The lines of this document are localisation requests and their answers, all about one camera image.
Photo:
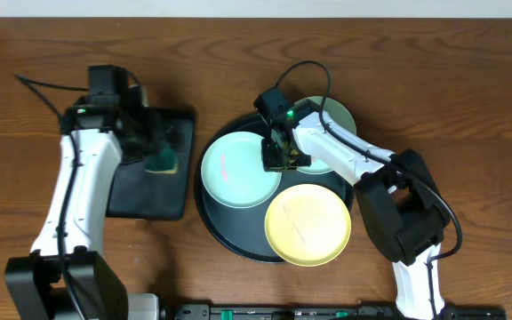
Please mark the pale green plate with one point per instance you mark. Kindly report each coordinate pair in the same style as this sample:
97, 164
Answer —
342, 117

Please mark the black round tray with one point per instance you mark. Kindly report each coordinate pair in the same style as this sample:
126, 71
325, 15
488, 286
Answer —
242, 230

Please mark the yellow plate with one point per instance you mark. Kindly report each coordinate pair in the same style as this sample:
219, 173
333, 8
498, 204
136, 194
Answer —
307, 225

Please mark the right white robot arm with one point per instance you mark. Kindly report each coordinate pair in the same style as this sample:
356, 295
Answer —
403, 212

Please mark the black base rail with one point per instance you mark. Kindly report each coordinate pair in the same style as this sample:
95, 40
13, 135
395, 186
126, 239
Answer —
381, 312

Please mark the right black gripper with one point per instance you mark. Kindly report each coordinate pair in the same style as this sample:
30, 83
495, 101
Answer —
271, 164

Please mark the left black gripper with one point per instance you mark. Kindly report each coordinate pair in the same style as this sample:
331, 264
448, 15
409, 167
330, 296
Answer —
150, 140

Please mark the green yellow sponge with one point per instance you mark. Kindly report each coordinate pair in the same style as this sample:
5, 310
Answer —
163, 162

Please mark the black rectangular tray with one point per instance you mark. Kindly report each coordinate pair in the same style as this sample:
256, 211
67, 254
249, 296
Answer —
139, 193

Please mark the mint green plate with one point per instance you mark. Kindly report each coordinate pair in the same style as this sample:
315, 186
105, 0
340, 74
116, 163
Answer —
233, 174

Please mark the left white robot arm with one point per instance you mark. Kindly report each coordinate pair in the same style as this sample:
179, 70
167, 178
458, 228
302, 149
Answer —
65, 275

